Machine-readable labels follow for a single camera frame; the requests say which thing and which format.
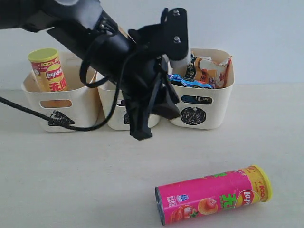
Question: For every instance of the cream bin with circle mark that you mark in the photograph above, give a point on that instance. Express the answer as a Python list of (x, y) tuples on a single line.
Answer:
[(203, 108)]

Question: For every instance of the blue instant noodle packet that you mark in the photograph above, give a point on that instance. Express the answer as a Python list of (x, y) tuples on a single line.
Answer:
[(177, 80)]

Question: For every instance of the pink chips can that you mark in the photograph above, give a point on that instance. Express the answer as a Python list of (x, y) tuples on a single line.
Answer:
[(212, 194)]

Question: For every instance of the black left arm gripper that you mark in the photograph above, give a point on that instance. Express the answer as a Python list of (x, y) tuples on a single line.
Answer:
[(146, 88)]

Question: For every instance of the orange instant noodle packet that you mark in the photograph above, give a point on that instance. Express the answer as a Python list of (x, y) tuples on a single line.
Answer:
[(205, 70)]

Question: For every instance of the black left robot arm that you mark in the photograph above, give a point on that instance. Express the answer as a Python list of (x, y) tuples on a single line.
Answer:
[(82, 26)]

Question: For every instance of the cream bin with triangle mark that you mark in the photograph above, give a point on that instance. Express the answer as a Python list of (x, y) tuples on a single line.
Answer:
[(79, 106)]

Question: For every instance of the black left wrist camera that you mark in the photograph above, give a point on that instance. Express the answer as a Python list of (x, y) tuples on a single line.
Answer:
[(170, 37)]

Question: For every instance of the yellow chips can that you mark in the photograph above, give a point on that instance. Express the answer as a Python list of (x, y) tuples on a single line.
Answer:
[(47, 70)]

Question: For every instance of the cream bin with square mark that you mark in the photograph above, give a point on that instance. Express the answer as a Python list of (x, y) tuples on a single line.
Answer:
[(120, 119)]

